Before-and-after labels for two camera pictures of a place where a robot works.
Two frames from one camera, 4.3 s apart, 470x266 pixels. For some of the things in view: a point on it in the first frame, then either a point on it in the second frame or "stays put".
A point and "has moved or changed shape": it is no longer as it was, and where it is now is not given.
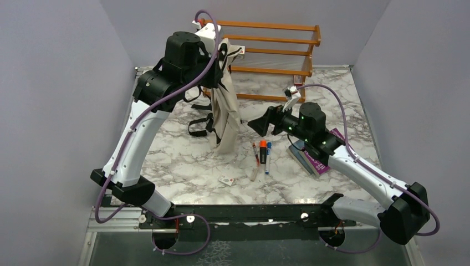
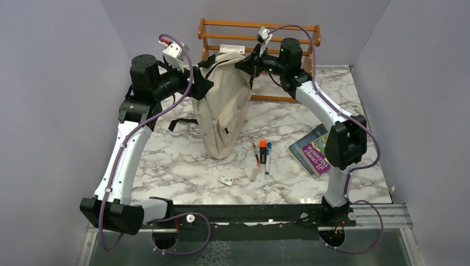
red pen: (256, 156) stays put
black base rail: (289, 222) stays put
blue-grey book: (295, 148) stays put
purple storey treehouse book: (318, 166) stays put
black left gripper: (216, 73) → (199, 86)
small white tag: (228, 181) stays put
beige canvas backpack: (222, 126) has moved or changed shape
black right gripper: (273, 115) → (249, 65)
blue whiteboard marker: (269, 147) stays put
